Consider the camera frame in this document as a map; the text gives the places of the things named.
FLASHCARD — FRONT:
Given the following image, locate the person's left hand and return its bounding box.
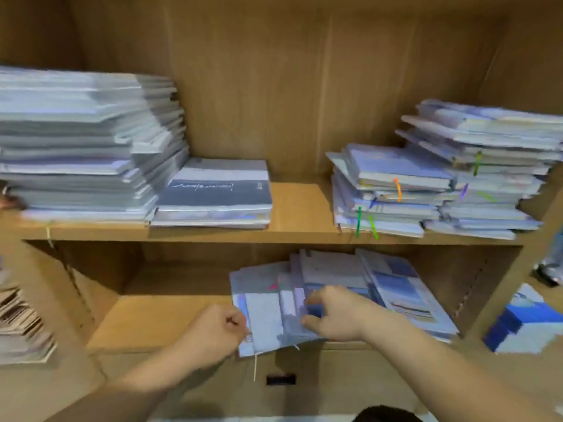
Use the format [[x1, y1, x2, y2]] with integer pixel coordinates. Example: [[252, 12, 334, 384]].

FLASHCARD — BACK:
[[171, 303, 250, 370]]

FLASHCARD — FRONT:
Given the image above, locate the person's right hand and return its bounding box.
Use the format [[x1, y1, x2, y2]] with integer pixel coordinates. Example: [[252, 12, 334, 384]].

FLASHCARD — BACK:
[[303, 285, 388, 343]]

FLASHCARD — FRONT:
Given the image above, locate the row of patterned notebooks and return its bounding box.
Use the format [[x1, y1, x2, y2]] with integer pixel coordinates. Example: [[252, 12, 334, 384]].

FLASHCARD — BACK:
[[230, 249, 460, 359]]

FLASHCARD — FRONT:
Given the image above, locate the wooden shelf unit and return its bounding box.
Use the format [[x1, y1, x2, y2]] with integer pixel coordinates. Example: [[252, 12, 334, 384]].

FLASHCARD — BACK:
[[0, 0, 563, 422]]

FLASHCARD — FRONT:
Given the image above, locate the stack of grey blue notebooks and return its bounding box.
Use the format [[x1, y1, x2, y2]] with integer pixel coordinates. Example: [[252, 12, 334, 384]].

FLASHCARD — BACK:
[[151, 158, 274, 229]]

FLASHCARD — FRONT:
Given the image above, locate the pile of small notebooks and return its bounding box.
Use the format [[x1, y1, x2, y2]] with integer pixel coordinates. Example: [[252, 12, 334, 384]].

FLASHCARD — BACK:
[[325, 99, 563, 241]]

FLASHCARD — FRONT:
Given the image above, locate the stack of large blue notebooks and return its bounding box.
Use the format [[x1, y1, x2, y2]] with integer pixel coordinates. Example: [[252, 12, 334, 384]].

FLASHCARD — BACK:
[[0, 66, 190, 223]]

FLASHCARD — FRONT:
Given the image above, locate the person's right forearm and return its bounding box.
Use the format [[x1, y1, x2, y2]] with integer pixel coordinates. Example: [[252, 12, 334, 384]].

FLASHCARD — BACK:
[[361, 303, 559, 422]]

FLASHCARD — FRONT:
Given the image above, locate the person's left forearm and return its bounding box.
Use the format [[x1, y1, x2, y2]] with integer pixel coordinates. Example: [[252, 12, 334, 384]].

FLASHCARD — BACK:
[[48, 347, 212, 422]]

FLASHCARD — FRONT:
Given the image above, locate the blue white small box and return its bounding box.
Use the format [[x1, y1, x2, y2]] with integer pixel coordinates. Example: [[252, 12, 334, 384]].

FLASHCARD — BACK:
[[482, 284, 563, 355]]

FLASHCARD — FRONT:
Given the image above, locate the stack of flat wrapped packets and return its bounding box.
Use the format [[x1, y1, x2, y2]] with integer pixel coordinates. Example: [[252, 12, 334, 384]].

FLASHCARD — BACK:
[[0, 285, 56, 366]]

